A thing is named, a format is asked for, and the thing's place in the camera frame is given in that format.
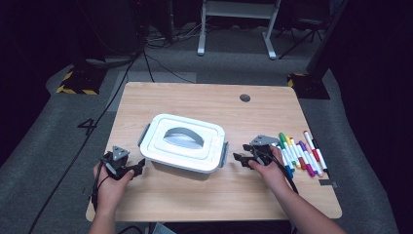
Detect person's leg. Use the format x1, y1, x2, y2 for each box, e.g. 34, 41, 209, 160
151, 222, 176, 234

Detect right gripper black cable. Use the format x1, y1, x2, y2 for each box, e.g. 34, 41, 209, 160
264, 152, 300, 195

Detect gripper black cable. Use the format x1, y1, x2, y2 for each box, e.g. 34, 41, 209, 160
91, 160, 110, 213
264, 152, 300, 195

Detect magenta marker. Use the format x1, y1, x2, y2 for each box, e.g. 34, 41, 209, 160
295, 142, 317, 178

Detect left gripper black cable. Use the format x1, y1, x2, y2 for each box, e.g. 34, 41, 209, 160
91, 160, 110, 213

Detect purple marker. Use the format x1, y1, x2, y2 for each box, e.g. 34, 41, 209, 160
298, 139, 319, 176

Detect black marker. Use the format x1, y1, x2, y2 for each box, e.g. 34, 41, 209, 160
312, 138, 329, 173

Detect dark metal stand post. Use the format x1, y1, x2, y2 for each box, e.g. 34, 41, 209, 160
306, 0, 351, 76

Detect grey tape strip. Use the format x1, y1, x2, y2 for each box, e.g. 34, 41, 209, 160
318, 177, 339, 189

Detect black cable loop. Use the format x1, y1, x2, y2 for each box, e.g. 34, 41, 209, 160
117, 224, 145, 234

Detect white container lid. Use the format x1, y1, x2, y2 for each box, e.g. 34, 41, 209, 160
142, 112, 227, 174

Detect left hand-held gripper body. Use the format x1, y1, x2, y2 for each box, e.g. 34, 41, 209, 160
100, 145, 132, 180

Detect brown marker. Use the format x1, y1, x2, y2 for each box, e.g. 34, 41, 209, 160
289, 137, 307, 171

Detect salmon marker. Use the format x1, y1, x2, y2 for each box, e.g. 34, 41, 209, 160
305, 144, 324, 178

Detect black tripod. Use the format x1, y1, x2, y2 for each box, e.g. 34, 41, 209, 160
278, 18, 327, 60

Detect long black floor cable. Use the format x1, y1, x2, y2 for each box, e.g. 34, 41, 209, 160
27, 48, 145, 234

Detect black stand base hazard stripes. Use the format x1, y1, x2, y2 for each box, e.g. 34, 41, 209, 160
56, 61, 109, 97
286, 71, 331, 100

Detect person's right hand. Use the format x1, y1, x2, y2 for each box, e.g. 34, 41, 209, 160
247, 145, 292, 195

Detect white metal desk frame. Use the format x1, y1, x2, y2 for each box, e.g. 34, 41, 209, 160
197, 0, 282, 60

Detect green marker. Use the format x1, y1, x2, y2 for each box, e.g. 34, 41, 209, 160
279, 132, 297, 171

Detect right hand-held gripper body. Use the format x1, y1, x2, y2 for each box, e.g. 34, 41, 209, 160
248, 135, 281, 167

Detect blue marker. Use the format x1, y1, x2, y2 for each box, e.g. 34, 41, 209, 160
276, 141, 294, 179

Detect thin black floor cable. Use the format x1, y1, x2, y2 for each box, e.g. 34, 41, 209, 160
144, 53, 197, 85

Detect red marker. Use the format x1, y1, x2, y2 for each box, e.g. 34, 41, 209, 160
303, 130, 321, 163

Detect tangle of floor cables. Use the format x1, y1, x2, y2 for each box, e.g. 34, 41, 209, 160
145, 23, 204, 50

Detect person's left hand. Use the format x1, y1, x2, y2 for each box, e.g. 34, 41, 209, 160
93, 162, 134, 214

